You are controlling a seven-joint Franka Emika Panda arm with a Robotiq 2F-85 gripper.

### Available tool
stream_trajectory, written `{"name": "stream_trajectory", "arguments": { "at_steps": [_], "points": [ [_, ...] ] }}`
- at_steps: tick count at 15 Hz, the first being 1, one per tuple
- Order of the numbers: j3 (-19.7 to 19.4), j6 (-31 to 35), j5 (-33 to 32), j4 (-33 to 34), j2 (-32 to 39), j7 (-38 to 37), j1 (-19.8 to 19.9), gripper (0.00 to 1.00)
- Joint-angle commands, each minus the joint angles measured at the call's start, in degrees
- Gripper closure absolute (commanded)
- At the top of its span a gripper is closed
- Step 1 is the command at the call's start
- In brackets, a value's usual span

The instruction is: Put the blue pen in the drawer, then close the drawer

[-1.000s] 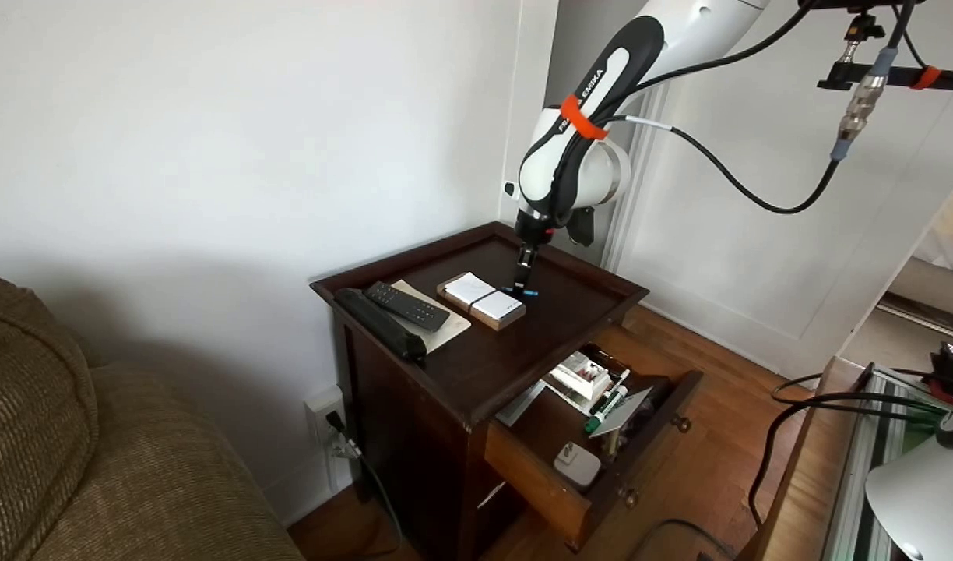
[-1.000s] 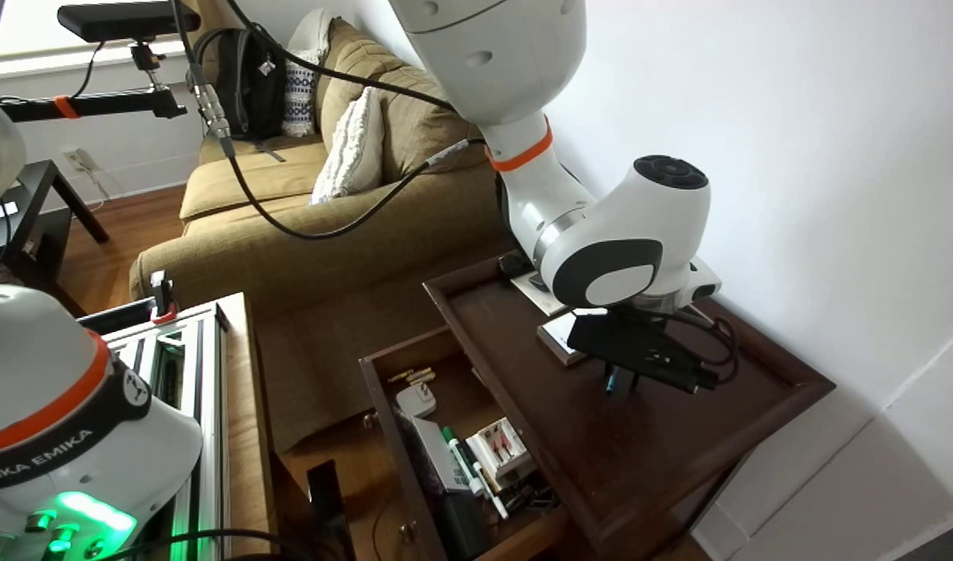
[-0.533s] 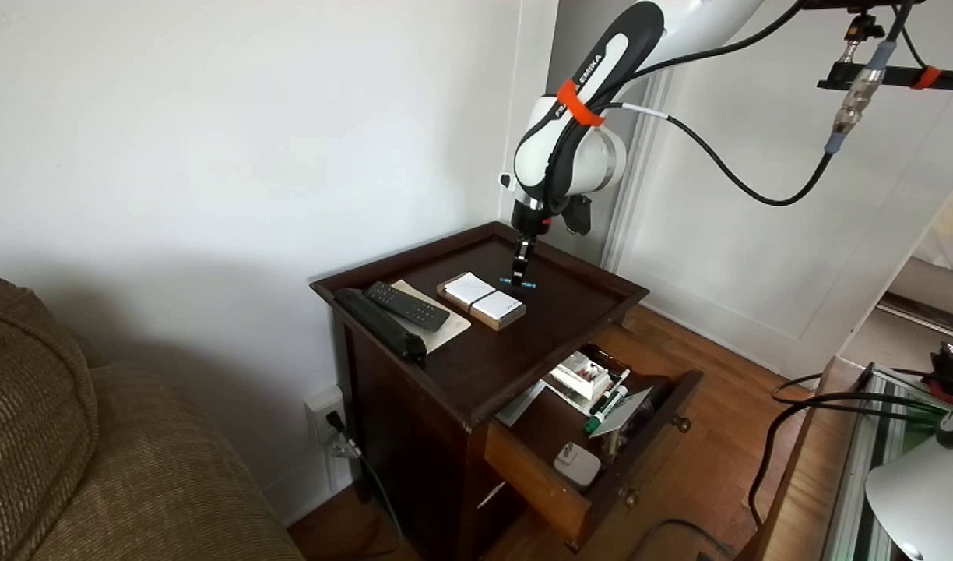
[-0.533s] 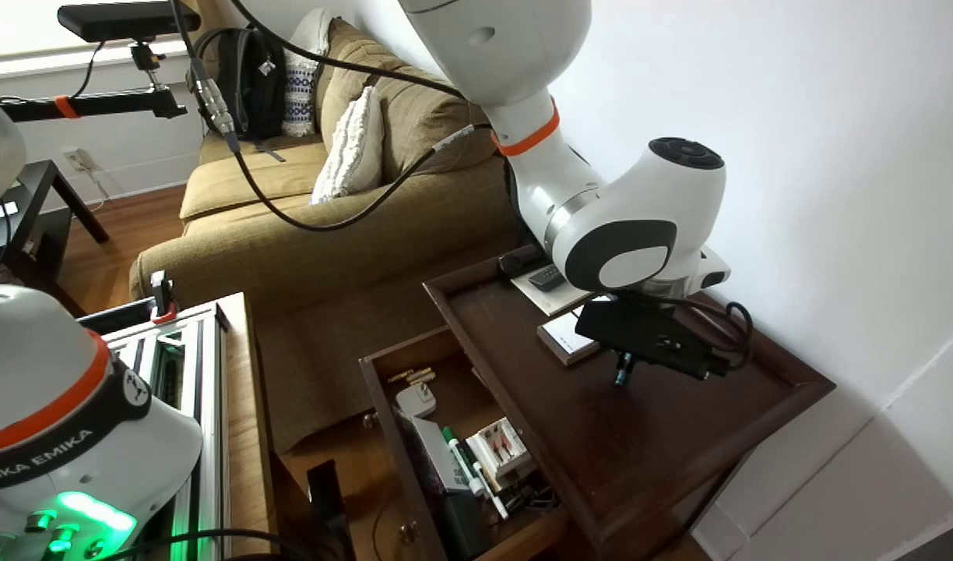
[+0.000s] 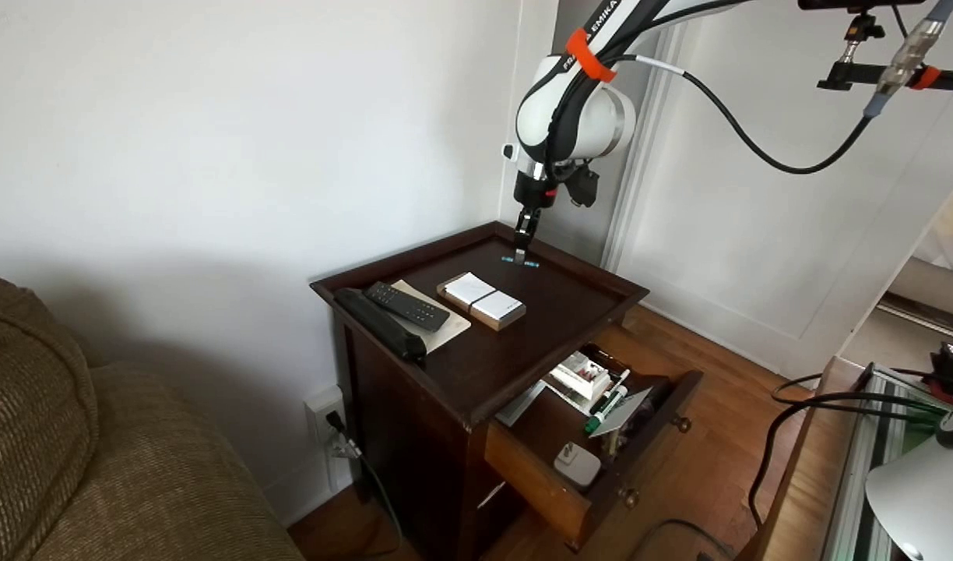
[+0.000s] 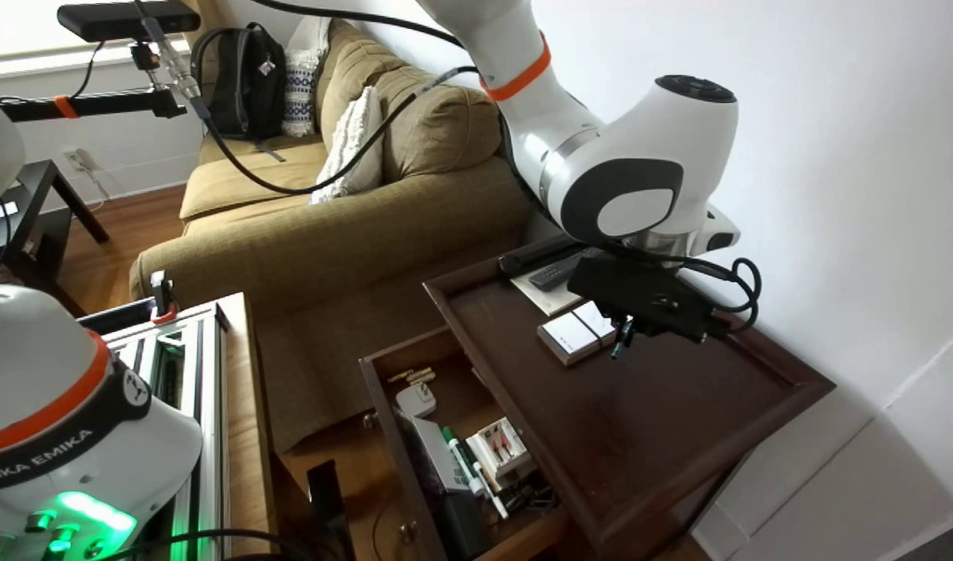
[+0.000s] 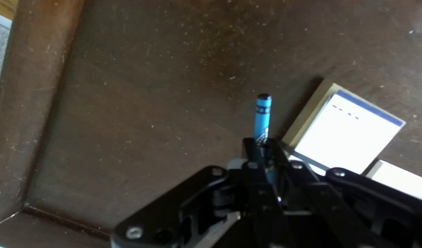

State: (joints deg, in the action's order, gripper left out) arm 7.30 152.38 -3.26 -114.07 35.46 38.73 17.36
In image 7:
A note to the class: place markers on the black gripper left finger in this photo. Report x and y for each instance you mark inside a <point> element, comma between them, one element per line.
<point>206,206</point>

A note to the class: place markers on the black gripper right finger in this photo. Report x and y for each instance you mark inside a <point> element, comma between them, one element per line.
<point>340,206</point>

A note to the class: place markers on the blue pen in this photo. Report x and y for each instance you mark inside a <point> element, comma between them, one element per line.
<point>263,114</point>

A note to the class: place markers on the plain white notepad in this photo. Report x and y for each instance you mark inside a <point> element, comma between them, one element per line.
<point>405,179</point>

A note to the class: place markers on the dark wooden nightstand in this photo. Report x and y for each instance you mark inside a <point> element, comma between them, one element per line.
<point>151,91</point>

